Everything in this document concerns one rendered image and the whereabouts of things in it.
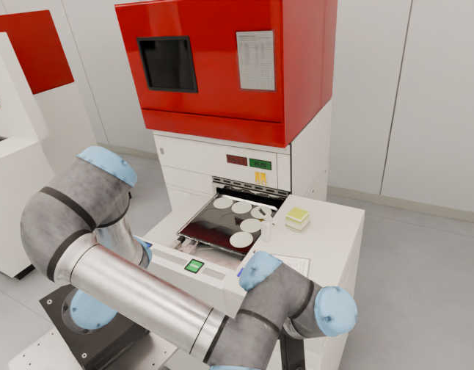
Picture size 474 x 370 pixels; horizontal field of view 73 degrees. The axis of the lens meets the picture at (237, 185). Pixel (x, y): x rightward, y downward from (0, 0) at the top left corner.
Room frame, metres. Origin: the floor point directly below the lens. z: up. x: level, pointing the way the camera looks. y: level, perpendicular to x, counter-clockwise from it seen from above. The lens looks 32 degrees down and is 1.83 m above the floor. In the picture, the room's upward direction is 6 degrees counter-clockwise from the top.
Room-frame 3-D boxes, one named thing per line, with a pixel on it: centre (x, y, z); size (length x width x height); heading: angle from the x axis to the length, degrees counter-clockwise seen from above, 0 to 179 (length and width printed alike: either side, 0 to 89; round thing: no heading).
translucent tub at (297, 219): (1.03, -0.23, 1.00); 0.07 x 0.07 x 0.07; 46
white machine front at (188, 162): (1.50, 0.09, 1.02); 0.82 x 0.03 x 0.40; 57
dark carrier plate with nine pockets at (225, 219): (1.21, 0.05, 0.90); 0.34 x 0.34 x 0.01; 57
